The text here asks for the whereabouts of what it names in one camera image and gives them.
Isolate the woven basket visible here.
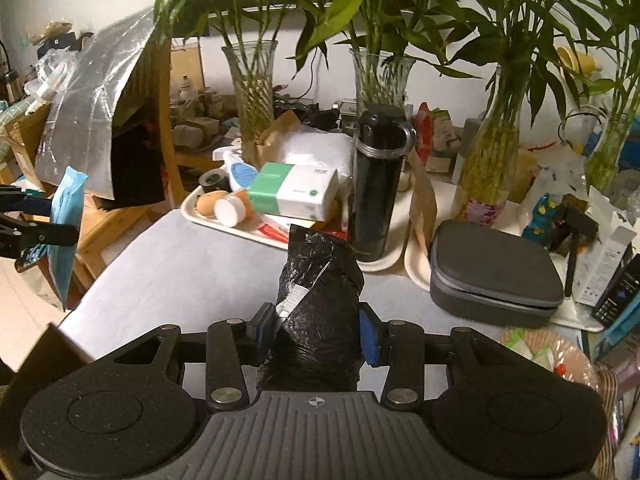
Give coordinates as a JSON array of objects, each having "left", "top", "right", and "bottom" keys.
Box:
[{"left": 499, "top": 326, "right": 622, "bottom": 480}]

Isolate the green white tissue pack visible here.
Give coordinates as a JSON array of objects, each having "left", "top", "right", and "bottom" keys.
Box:
[{"left": 247, "top": 161, "right": 339, "bottom": 223}]

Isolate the black mini tripod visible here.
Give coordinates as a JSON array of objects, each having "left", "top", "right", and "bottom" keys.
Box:
[{"left": 554, "top": 194, "right": 599, "bottom": 302}]

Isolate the red packet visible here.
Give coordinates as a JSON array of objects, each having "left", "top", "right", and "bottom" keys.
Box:
[{"left": 414, "top": 101, "right": 437, "bottom": 152}]

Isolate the wooden chair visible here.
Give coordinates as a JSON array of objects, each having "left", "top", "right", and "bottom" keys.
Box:
[{"left": 74, "top": 39, "right": 182, "bottom": 306}]

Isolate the black trash bag roll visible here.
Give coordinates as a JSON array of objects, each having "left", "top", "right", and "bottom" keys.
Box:
[{"left": 254, "top": 224, "right": 367, "bottom": 394}]

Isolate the grey zip case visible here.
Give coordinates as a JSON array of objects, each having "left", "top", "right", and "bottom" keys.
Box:
[{"left": 428, "top": 219, "right": 567, "bottom": 319}]

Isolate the beige egg-shaped sponge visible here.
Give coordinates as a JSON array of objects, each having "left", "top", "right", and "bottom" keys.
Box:
[{"left": 195, "top": 190, "right": 227, "bottom": 219}]

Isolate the silver foil sheet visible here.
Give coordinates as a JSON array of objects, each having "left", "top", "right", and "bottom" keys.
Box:
[{"left": 34, "top": 6, "right": 157, "bottom": 202}]

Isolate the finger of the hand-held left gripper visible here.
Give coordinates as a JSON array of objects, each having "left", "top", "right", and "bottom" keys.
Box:
[
  {"left": 0, "top": 214, "right": 80, "bottom": 262},
  {"left": 0, "top": 186, "right": 54, "bottom": 217}
]

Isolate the bamboo in slim glass vase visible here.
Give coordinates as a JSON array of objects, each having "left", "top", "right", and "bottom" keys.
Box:
[{"left": 560, "top": 0, "right": 640, "bottom": 197}]

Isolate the brown cardboard box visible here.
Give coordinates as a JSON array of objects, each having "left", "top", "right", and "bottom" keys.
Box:
[{"left": 0, "top": 321, "right": 97, "bottom": 413}]

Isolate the yellow paper roll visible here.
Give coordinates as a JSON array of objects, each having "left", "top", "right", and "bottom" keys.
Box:
[{"left": 554, "top": 45, "right": 599, "bottom": 74}]

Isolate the orange tube white cap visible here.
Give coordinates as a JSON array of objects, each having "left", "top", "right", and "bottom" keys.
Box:
[{"left": 214, "top": 188, "right": 252, "bottom": 227}]

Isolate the blue plastic packet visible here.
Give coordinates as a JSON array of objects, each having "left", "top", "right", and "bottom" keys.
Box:
[{"left": 49, "top": 165, "right": 91, "bottom": 312}]

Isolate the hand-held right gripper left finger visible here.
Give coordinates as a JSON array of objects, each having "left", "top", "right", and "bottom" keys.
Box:
[{"left": 112, "top": 304, "right": 279, "bottom": 409}]

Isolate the bamboo in bottle-shaped vase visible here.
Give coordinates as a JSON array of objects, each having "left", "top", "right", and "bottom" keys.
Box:
[{"left": 440, "top": 0, "right": 591, "bottom": 224}]

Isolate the black thermos bottle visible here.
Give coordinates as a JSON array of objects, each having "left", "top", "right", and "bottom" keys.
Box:
[{"left": 349, "top": 104, "right": 418, "bottom": 264}]

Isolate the black carton box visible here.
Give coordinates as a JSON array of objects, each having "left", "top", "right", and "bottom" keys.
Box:
[{"left": 591, "top": 254, "right": 640, "bottom": 329}]

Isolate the black tape roll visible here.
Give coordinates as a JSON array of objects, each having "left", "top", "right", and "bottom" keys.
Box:
[{"left": 199, "top": 169, "right": 229, "bottom": 194}]

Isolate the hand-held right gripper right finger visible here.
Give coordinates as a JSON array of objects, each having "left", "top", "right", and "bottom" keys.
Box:
[{"left": 359, "top": 305, "right": 526, "bottom": 408}]

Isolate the blue yellow patterned bag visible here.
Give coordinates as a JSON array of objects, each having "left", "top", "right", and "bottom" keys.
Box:
[{"left": 521, "top": 191, "right": 567, "bottom": 249}]

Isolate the bamboo in flared glass vase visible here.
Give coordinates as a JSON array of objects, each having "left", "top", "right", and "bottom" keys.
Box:
[
  {"left": 295, "top": 0, "right": 481, "bottom": 112},
  {"left": 120, "top": 0, "right": 326, "bottom": 147}
]

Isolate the brown paper bag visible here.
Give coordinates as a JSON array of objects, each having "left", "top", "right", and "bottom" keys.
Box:
[{"left": 406, "top": 149, "right": 442, "bottom": 257}]

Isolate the white plastic bag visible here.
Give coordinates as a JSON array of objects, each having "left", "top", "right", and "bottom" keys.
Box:
[{"left": 276, "top": 126, "right": 357, "bottom": 182}]

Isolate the white carton box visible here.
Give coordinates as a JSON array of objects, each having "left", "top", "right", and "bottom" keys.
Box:
[{"left": 574, "top": 186, "right": 637, "bottom": 307}]

